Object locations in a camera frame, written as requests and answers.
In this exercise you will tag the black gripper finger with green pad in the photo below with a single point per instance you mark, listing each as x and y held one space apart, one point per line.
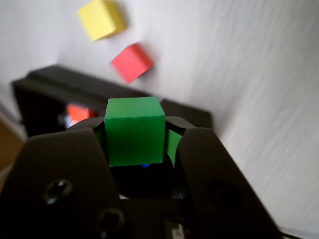
62 161
214 169

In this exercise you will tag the blue wooden cube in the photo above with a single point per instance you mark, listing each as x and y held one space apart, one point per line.
144 166

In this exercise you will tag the green wooden cube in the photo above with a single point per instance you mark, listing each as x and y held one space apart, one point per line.
134 132

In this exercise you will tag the red wooden cube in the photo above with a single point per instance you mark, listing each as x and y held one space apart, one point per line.
132 63

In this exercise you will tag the yellow wooden cube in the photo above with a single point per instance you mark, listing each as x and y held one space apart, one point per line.
102 20

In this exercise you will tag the black open box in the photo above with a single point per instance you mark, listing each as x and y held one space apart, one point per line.
194 111

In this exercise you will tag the black cardboard box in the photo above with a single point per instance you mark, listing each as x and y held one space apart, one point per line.
42 99

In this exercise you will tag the orange and white carton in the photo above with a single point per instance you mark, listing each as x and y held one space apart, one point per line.
78 112

